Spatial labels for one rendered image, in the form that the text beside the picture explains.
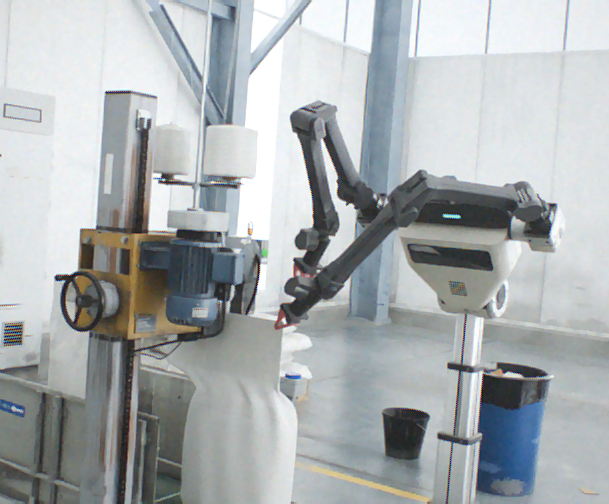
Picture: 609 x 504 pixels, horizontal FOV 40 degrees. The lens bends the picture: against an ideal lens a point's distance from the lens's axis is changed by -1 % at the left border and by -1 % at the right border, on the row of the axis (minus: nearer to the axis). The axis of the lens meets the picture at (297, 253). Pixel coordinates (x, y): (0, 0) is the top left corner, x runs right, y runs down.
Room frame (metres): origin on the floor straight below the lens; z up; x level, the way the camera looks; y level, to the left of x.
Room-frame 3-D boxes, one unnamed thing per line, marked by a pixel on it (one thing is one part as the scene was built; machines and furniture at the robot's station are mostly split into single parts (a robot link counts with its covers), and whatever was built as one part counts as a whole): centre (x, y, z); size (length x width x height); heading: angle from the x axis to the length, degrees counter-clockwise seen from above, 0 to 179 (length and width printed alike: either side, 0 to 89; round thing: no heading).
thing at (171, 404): (3.45, 0.54, 0.53); 1.05 x 0.02 x 0.41; 56
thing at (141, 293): (2.67, 0.49, 1.18); 0.34 x 0.25 x 0.31; 146
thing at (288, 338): (6.27, 0.17, 0.44); 0.68 x 0.44 x 0.15; 146
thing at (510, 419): (4.65, -1.22, 0.32); 0.51 x 0.48 x 0.65; 146
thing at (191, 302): (2.51, 0.30, 1.21); 0.15 x 0.15 x 0.25
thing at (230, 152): (2.64, 0.23, 1.61); 0.17 x 0.17 x 0.17
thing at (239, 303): (2.97, 0.32, 1.21); 0.30 x 0.25 x 0.30; 56
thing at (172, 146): (2.78, 0.44, 1.61); 0.15 x 0.14 x 0.17; 56
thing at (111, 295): (2.50, 0.57, 1.14); 0.11 x 0.06 x 0.11; 56
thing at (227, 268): (2.49, 0.20, 1.25); 0.10 x 0.08 x 0.12; 171
